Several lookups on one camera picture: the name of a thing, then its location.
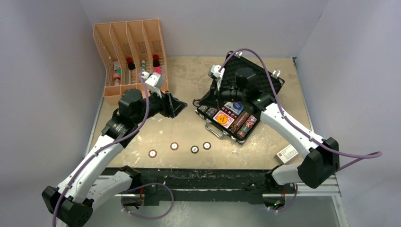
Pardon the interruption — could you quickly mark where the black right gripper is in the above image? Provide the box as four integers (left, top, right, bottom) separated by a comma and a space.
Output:
200, 79, 247, 111

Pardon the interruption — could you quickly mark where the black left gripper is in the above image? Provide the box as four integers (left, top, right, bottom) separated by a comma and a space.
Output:
133, 86, 186, 124

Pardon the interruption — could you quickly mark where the orange dealer button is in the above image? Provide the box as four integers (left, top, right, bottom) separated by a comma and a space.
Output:
217, 115, 228, 125

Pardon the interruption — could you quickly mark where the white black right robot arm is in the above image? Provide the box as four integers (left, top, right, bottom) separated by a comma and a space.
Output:
199, 65, 340, 192

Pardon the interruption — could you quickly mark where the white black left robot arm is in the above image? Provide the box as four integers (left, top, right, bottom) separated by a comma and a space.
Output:
42, 89, 187, 227

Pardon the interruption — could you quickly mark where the blue playing card deck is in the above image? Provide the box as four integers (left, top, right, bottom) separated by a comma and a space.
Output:
224, 102, 244, 116

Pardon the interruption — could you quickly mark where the black aluminium poker case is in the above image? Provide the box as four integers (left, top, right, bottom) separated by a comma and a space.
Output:
195, 51, 285, 144

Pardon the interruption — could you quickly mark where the red white poker chip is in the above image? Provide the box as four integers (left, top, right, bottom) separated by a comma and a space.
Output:
148, 149, 157, 158
170, 142, 179, 150

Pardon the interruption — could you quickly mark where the red black marker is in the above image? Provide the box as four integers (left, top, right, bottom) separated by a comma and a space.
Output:
126, 57, 136, 70
152, 54, 160, 68

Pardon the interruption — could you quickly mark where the peach plastic desk organizer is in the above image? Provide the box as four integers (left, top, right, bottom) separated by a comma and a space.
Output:
93, 18, 169, 105

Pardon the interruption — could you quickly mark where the white playing card box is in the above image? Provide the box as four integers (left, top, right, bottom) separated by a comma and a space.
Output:
274, 145, 298, 164

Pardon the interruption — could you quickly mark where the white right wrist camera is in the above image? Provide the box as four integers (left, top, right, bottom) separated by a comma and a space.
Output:
208, 65, 225, 91

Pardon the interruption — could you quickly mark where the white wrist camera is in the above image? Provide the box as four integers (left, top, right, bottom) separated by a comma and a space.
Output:
208, 65, 225, 91
140, 71, 165, 97

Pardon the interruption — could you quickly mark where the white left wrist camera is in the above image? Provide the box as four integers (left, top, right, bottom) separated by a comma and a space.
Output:
140, 71, 165, 97

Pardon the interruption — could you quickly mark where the black metal base rail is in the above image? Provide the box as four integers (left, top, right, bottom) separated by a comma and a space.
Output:
132, 168, 296, 207

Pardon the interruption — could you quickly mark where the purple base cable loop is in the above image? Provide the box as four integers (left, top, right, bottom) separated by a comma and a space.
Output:
120, 182, 174, 220

